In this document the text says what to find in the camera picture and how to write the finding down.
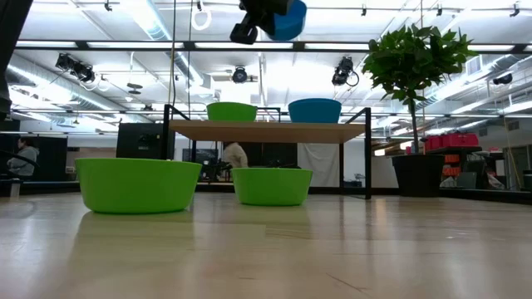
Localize white hanging sheet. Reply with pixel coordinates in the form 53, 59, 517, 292
297, 143, 341, 188

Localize person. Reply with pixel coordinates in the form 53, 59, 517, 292
222, 142, 249, 169
6, 137, 41, 178

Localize black overhead rig bar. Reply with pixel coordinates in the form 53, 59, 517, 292
14, 39, 532, 53

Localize black cabinet box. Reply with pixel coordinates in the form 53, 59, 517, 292
116, 122, 165, 161

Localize wooden shelf riser black legs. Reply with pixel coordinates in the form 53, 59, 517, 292
162, 103, 373, 200

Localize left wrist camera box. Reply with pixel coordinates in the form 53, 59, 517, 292
229, 22, 259, 46

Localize black ceiling spotlight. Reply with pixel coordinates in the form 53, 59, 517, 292
55, 52, 96, 84
231, 66, 249, 84
331, 56, 361, 88
492, 72, 515, 86

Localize green potted plant black pot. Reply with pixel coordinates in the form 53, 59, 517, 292
361, 23, 479, 199

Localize white cable loop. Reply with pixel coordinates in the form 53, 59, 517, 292
191, 6, 213, 32

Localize large red storage bin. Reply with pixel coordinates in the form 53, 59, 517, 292
440, 132, 480, 149

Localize green mini plastic bowl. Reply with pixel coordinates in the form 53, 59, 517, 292
74, 157, 204, 215
206, 101, 259, 123
230, 167, 314, 207

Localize hanging dark cable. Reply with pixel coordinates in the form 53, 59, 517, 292
168, 0, 178, 107

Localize black curved hoop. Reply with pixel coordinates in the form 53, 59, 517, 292
0, 149, 41, 169

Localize blue mini plastic bowl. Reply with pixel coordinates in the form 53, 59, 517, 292
288, 98, 342, 105
265, 0, 308, 42
288, 102, 342, 124

